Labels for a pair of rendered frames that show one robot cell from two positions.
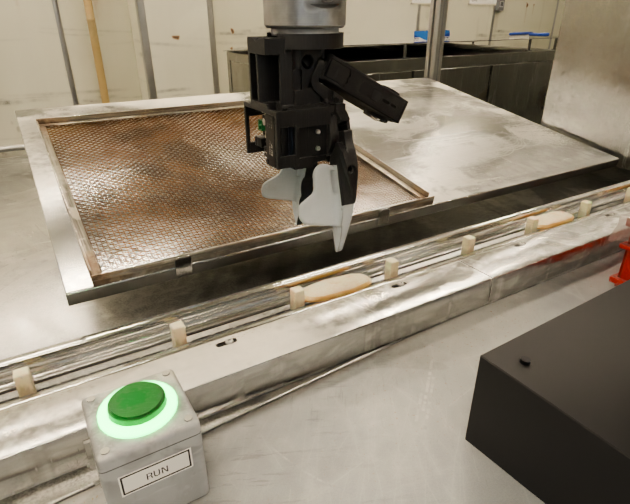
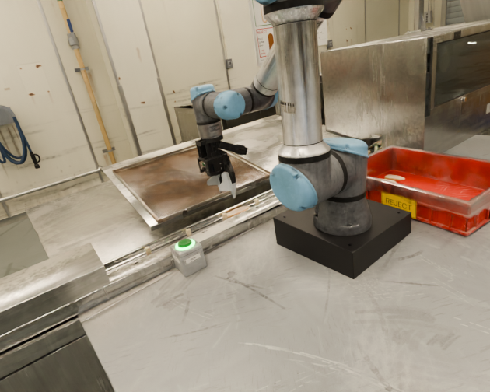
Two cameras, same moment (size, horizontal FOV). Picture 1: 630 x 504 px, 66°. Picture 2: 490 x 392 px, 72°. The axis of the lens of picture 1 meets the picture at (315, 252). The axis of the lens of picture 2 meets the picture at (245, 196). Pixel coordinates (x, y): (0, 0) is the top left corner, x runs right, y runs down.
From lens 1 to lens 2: 0.61 m
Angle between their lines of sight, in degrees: 3
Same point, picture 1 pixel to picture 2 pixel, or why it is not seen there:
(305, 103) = (215, 155)
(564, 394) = (292, 222)
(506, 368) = (278, 218)
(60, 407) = (162, 253)
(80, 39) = (89, 113)
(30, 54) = (62, 127)
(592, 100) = (341, 118)
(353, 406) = (245, 243)
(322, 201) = (225, 183)
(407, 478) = (260, 254)
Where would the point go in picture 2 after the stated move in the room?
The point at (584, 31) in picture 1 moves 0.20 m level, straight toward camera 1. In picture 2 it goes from (331, 90) to (323, 98)
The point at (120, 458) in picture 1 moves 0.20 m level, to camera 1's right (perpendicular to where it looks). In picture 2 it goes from (184, 253) to (257, 240)
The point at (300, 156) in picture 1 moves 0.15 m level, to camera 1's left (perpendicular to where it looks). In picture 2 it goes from (216, 171) to (169, 180)
